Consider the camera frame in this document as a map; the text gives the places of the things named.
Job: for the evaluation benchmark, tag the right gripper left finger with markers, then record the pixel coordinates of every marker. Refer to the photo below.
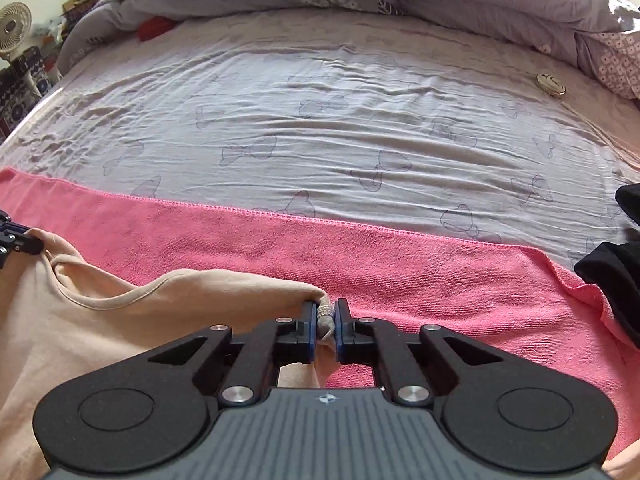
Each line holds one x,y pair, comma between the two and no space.
244,368

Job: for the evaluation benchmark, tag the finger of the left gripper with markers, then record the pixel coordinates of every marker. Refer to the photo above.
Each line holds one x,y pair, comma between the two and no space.
15,238

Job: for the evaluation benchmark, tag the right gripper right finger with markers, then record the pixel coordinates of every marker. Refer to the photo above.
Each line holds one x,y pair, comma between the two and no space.
406,366

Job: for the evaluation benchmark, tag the beige long-sleeve shirt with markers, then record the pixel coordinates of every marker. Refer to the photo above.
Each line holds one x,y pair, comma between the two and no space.
62,317

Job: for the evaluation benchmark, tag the pink towel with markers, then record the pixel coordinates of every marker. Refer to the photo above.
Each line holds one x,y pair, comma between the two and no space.
513,297

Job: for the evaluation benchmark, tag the patterned blue white cloth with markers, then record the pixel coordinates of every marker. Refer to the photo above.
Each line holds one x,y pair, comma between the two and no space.
24,83

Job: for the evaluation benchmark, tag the white desk fan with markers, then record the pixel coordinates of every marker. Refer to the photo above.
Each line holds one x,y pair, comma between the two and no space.
15,25

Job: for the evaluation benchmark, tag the black garment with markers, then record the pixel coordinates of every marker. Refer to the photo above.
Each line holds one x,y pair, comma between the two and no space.
614,268

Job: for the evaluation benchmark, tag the grey patterned bed sheet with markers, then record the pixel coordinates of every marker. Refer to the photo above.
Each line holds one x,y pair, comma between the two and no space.
348,116

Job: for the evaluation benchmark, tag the small red cloth item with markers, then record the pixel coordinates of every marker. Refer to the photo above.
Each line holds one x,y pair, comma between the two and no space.
154,27

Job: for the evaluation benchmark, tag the small gold round object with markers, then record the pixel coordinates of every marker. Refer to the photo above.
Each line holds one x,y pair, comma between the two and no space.
551,85

